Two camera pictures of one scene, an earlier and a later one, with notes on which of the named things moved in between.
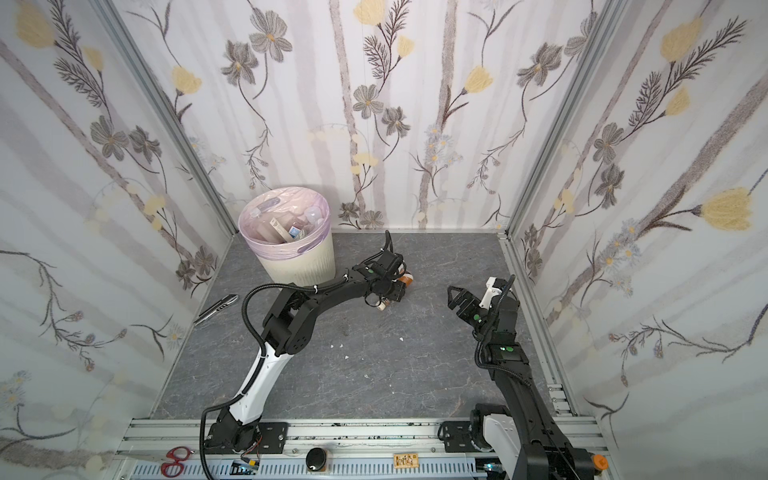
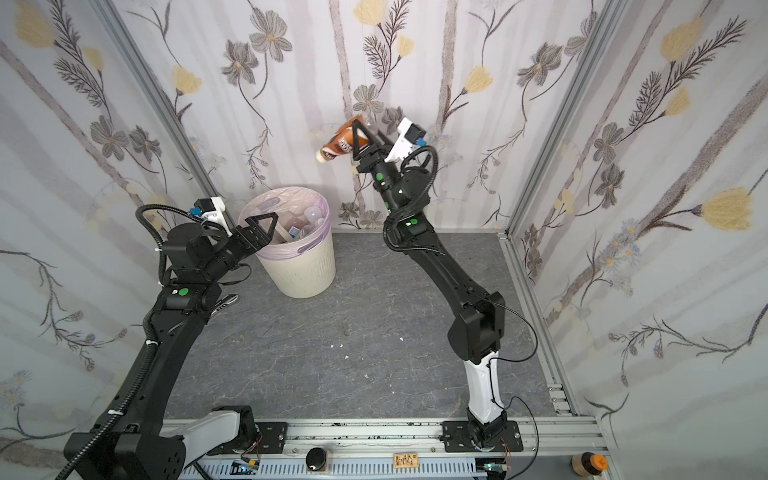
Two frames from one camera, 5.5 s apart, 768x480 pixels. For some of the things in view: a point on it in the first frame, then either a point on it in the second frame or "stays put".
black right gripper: x=470 y=304 to x=369 y=159
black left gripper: x=389 y=288 to x=241 y=238
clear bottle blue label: x=296 y=233 stays put
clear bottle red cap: x=313 y=216 stays put
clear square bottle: x=275 y=226 stays put
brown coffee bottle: x=407 y=279 to x=342 y=141
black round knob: x=315 y=458 stays put
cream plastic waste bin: x=316 y=267 stays put
